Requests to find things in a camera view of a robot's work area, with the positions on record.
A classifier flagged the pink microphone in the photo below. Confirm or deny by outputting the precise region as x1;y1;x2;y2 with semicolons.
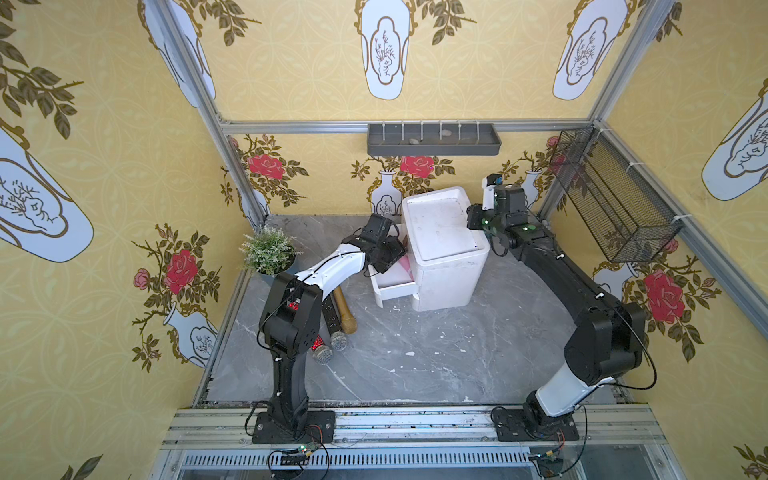
398;255;413;278

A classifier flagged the white drawer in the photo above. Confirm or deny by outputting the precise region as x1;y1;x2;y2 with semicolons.
368;261;418;308

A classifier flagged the wooden rolling pin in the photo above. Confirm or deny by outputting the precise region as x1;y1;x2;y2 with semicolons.
333;287;357;335

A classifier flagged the black microphone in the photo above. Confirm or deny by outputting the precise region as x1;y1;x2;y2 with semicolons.
321;295;349;351

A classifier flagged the red glitter microphone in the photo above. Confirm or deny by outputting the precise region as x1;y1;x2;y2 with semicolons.
287;300;333;364

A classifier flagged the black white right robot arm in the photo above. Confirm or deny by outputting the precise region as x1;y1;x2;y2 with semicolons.
467;174;647;438

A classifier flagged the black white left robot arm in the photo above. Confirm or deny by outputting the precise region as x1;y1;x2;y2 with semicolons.
253;214;406;440

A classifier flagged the white plastic drawer cabinet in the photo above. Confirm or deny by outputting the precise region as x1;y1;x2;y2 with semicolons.
402;187;490;312

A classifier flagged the green potted plant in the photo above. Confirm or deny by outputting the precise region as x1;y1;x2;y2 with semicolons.
239;225;299;286

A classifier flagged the grey wall shelf tray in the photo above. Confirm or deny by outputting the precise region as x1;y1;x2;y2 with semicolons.
366;121;502;157

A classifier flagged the black wire mesh basket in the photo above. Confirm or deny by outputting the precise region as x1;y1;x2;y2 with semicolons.
549;127;682;263

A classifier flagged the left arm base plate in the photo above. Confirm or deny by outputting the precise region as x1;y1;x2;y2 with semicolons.
251;410;336;445

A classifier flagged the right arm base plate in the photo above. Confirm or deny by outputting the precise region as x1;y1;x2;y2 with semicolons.
490;405;580;442

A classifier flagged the aluminium front rail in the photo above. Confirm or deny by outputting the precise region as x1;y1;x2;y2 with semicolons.
150;404;684;479

